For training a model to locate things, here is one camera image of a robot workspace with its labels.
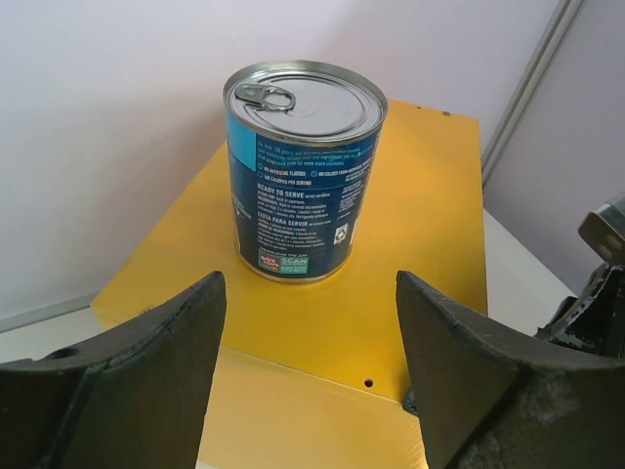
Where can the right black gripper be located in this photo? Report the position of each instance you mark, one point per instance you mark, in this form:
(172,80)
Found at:
(595,293)

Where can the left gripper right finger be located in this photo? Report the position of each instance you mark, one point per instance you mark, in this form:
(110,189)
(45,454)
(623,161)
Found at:
(488,396)

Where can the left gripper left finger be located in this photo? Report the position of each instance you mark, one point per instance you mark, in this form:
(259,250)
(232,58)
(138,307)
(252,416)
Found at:
(134,396)

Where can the dark blue soup can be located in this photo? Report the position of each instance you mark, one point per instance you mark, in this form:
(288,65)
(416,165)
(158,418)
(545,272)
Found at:
(302,138)

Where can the yellow two-shelf cabinet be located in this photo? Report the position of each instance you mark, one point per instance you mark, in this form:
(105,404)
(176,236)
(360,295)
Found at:
(312,375)

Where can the right aluminium corner post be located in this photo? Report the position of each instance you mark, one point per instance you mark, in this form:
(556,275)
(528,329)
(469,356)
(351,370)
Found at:
(551,41)

